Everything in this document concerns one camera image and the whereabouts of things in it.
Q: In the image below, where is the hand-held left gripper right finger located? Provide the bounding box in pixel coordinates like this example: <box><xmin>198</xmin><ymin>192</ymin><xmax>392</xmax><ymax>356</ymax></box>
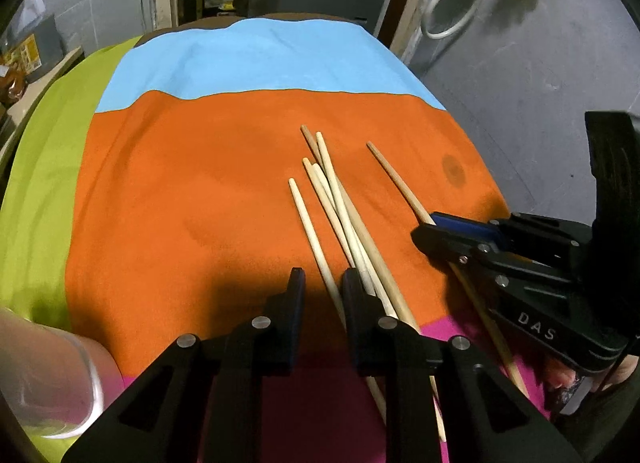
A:
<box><xmin>340</xmin><ymin>267</ymin><xmax>583</xmax><ymax>463</ymax></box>

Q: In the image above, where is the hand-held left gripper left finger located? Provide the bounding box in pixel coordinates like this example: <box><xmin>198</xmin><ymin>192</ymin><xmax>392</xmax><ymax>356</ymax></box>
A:
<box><xmin>60</xmin><ymin>267</ymin><xmax>307</xmax><ymax>463</ymax></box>

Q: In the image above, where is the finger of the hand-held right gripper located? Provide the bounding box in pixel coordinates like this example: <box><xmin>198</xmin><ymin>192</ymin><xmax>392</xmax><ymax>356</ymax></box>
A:
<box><xmin>429</xmin><ymin>212</ymin><xmax>507</xmax><ymax>246</ymax></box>
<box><xmin>411</xmin><ymin>224</ymin><xmax>493</xmax><ymax>266</ymax></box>

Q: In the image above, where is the pile of wooden chopsticks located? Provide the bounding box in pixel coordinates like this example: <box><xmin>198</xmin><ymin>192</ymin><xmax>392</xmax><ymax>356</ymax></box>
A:
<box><xmin>288</xmin><ymin>124</ymin><xmax>446</xmax><ymax>444</ymax></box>

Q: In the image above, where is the single long chopstick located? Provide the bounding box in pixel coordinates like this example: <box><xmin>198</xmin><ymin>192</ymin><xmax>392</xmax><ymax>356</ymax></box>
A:
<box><xmin>366</xmin><ymin>141</ymin><xmax>530</xmax><ymax>396</ymax></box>

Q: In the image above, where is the person's right hand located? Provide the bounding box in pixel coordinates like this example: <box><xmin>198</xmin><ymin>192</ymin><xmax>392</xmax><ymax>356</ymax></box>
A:
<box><xmin>547</xmin><ymin>363</ymin><xmax>596</xmax><ymax>411</ymax></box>

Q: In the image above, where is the colourful patchwork cloth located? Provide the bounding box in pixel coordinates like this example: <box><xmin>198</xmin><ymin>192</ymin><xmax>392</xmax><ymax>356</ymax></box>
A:
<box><xmin>0</xmin><ymin>13</ymin><xmax>556</xmax><ymax>463</ymax></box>

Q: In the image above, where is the large oil jug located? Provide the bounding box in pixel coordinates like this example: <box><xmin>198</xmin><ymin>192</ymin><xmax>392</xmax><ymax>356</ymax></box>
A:
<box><xmin>0</xmin><ymin>0</ymin><xmax>43</xmax><ymax>104</ymax></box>

